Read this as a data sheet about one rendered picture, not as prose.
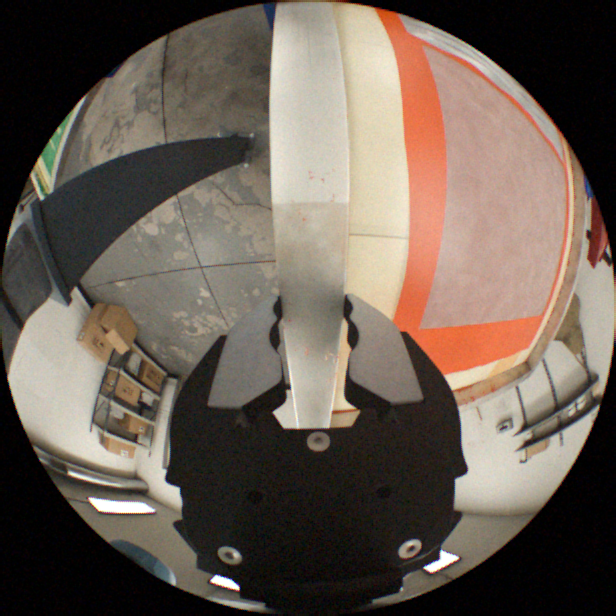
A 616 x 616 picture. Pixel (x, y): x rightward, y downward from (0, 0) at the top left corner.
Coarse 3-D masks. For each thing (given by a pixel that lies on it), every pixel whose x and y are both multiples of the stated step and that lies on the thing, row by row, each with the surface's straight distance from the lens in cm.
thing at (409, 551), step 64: (256, 448) 6; (320, 448) 5; (384, 448) 6; (192, 512) 6; (256, 512) 5; (320, 512) 5; (384, 512) 5; (448, 512) 6; (256, 576) 6; (320, 576) 6; (384, 576) 6
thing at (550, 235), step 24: (528, 120) 36; (552, 144) 45; (552, 168) 41; (552, 192) 39; (552, 216) 38; (552, 240) 39; (528, 264) 31; (552, 264) 42; (528, 288) 34; (552, 288) 47; (528, 312) 39; (504, 336) 35; (528, 336) 47
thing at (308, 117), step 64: (320, 0) 22; (320, 64) 13; (320, 128) 11; (320, 192) 10; (576, 192) 57; (320, 256) 10; (576, 256) 54; (320, 320) 12; (320, 384) 17; (512, 384) 51
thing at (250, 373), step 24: (264, 312) 10; (240, 336) 9; (264, 336) 9; (240, 360) 8; (264, 360) 8; (216, 384) 8; (240, 384) 7; (264, 384) 7; (240, 408) 7; (264, 408) 8
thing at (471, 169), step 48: (432, 48) 26; (432, 96) 20; (480, 96) 26; (432, 144) 17; (480, 144) 21; (528, 144) 32; (432, 192) 16; (480, 192) 20; (528, 192) 29; (432, 240) 17; (480, 240) 20; (528, 240) 29; (432, 288) 18; (480, 288) 23; (432, 336) 22; (480, 336) 29
